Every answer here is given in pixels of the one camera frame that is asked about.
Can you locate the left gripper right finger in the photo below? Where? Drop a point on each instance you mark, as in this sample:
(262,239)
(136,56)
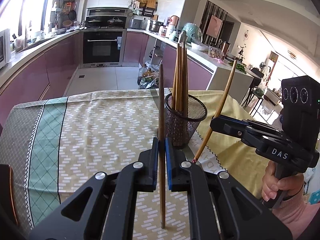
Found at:
(219,206)

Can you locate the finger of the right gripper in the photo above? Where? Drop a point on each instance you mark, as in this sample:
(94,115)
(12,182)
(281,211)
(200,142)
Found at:
(233,131)
(223,119)

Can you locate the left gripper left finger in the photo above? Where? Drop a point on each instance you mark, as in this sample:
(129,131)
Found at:
(104,206)

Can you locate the wooden chopstick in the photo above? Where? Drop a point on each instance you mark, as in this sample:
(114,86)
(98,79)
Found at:
(161,138)
(217,113)

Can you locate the pink sleeve right forearm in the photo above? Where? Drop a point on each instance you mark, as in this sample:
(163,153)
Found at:
(301,218)

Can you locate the right hand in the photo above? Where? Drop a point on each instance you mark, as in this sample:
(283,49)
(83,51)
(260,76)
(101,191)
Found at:
(272,186)

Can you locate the black mesh utensil holder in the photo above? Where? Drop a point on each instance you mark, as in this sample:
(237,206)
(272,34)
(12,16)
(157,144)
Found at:
(179,127)

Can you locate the wooden chopsticks bundle in holder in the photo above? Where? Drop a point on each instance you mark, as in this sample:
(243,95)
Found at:
(179,98)

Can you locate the patterned tablecloth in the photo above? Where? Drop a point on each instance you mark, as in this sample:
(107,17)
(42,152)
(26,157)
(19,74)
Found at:
(56,145)

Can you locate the bag of green vegetables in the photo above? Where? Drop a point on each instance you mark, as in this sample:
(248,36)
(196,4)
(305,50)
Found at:
(149,82)

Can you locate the teal air fryer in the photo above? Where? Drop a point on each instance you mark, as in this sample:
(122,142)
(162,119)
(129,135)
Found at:
(193,32)

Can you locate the steel stock pot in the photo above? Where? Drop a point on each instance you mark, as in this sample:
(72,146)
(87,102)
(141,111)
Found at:
(154,26)

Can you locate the black built-in oven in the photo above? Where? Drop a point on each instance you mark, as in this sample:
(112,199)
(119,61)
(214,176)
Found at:
(103,48)

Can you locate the white microwave oven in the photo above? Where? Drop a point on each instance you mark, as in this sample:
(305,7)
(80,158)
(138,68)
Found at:
(5,51)

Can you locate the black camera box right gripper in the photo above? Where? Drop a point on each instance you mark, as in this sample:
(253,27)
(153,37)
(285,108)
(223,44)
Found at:
(300,99)

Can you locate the black wall spice rack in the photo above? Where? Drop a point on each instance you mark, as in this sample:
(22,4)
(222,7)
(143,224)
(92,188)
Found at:
(145,8)

